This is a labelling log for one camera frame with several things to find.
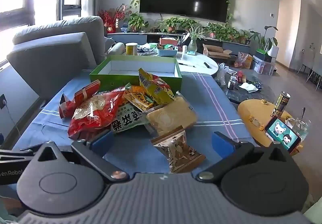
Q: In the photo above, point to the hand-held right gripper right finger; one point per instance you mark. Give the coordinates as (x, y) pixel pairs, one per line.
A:
(222, 143)

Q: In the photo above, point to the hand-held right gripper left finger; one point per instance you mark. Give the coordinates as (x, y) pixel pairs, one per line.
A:
(102, 143)

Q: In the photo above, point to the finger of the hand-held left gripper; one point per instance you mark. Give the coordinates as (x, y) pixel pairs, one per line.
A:
(15, 152)

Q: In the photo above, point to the large red snack bag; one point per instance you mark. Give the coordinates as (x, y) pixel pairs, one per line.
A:
(93, 113)

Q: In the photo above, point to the red lion snack packet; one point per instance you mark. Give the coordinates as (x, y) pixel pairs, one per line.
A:
(86, 90)

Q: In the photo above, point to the orange snack packet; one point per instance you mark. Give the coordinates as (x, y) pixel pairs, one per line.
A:
(138, 99)

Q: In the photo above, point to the clear bread packet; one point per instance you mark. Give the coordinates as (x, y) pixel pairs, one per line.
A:
(171, 115)

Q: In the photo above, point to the yellow snack bag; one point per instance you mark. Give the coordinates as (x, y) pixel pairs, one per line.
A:
(157, 88)

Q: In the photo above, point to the green cardboard box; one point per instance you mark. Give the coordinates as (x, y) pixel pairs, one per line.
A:
(140, 63)

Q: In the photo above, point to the green white snack packet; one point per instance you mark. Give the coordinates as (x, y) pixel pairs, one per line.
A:
(125, 119)

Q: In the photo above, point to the blue striped tablecloth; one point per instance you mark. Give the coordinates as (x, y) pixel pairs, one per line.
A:
(216, 103)

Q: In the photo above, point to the yellow round stool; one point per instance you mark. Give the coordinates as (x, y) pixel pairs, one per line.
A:
(254, 113)

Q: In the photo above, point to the brown pastry packet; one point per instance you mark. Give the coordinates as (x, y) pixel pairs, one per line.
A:
(177, 151)

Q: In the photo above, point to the red white snack packet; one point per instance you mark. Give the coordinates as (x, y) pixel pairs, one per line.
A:
(65, 108)

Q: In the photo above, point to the dark glass coffee table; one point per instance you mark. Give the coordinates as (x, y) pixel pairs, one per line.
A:
(251, 95)

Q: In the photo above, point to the phone in red case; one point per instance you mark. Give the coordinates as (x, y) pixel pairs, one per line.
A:
(281, 133)

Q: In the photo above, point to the dark glass jar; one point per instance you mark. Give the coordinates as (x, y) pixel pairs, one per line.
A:
(231, 83)

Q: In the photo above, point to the white crumpled tissue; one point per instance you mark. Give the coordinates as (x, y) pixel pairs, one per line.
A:
(247, 87)

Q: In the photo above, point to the small red box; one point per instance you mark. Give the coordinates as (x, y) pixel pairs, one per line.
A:
(242, 77)

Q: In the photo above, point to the white plastic bag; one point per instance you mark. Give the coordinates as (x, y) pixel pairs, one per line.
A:
(222, 73)

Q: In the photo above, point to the black yellow drink can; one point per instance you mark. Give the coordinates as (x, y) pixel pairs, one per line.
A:
(281, 104)

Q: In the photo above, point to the glass cup with spoon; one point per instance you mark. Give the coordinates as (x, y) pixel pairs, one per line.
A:
(298, 126)

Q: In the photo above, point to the black marker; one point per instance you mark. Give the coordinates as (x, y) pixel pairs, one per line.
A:
(207, 64)

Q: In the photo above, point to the orange plastic bag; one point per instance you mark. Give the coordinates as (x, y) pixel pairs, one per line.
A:
(243, 61)

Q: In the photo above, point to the white round table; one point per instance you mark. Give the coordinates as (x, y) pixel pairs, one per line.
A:
(196, 61)

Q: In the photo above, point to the clear storage box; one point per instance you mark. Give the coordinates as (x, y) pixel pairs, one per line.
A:
(263, 67)

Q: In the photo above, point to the black pen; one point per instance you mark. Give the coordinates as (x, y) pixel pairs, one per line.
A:
(186, 64)

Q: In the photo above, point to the open brown cardboard box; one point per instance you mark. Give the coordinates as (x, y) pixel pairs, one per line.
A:
(216, 51)

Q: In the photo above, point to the grey white cushion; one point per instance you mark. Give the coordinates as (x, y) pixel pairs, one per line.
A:
(116, 49)

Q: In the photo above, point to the green black box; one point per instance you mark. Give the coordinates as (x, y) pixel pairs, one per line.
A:
(263, 55)

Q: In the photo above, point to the grey sofa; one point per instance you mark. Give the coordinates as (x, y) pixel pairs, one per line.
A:
(55, 58)

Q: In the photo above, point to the yellow white cup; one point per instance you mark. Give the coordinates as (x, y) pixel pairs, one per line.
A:
(131, 49)

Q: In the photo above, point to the small white bottle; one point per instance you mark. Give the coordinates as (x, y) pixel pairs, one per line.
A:
(184, 49)

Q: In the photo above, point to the white cylindrical appliance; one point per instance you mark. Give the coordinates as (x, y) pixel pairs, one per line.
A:
(273, 51)

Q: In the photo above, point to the teal plastic basket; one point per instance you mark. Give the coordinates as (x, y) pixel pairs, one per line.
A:
(166, 52)

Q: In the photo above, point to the spider plant in glass vase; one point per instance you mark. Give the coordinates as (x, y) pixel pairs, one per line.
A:
(193, 37)

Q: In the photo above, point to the row of potted plants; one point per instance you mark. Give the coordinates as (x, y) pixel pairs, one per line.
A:
(224, 31)

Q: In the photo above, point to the tall broad leaf plant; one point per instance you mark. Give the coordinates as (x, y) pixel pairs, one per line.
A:
(263, 37)

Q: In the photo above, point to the pink box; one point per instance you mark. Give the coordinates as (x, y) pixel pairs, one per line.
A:
(168, 40)

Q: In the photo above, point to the grey dining chair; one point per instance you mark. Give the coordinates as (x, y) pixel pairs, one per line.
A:
(310, 63)

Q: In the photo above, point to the potted green plant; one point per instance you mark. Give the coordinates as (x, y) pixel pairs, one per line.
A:
(172, 24)
(137, 21)
(190, 24)

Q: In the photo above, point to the red berry flower arrangement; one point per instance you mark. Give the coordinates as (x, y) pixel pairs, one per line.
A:
(112, 16)

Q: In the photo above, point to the black wall socket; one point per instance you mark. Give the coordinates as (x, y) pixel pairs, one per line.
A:
(3, 101)

